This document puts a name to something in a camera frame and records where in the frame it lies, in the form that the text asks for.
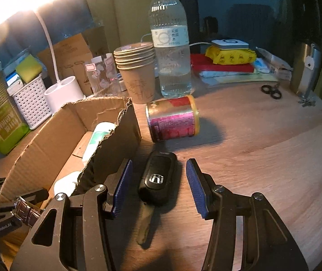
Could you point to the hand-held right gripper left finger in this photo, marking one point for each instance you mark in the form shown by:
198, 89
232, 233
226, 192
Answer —
123, 187

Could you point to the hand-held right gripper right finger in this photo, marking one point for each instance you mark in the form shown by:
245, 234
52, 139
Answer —
196, 187

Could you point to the white earbud case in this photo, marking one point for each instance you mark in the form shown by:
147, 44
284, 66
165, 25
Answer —
65, 183

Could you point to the black car key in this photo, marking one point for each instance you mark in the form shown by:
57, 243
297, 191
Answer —
156, 177

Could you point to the cardboard box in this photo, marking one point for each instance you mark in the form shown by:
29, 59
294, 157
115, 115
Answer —
113, 146

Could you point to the white pill bottle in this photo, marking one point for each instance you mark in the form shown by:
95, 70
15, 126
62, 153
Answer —
99, 138

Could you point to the green printed box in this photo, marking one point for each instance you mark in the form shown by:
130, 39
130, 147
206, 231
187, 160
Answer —
5, 124

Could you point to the purple label tin can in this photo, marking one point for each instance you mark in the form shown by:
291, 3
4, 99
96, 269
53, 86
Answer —
172, 121

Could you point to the white plastic basket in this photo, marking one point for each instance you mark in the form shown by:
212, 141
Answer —
31, 104

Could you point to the stack of paper cups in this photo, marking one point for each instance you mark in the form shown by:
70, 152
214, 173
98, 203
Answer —
137, 84

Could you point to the white desk lamp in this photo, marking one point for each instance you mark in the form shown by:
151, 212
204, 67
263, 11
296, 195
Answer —
65, 93

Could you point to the blue white packet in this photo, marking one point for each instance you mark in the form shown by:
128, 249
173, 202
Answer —
14, 79

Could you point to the clear plastic packets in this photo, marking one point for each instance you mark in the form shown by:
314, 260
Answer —
101, 76

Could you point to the stack of papers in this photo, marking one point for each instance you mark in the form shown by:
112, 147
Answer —
234, 78

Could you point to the yellow green sponge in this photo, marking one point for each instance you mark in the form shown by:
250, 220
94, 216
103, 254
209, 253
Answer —
29, 67

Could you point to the red book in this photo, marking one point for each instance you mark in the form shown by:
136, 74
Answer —
200, 62

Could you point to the clear plastic water bottle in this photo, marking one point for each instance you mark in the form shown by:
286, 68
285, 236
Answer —
172, 62

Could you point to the yellow wipes packet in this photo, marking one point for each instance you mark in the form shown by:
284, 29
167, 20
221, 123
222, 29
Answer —
231, 56

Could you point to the small metal keys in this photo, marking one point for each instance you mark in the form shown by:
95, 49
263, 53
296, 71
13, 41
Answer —
306, 101

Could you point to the brown cardboard carton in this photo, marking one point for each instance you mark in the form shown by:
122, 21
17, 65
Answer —
70, 50

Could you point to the white carton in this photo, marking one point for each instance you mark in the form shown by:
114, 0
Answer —
278, 65

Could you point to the white square charger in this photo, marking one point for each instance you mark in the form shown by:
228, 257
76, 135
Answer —
230, 43

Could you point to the steel tumbler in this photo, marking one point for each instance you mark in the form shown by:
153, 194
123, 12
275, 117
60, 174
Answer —
305, 73

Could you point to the dark chair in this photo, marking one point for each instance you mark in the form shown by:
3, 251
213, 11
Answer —
251, 19

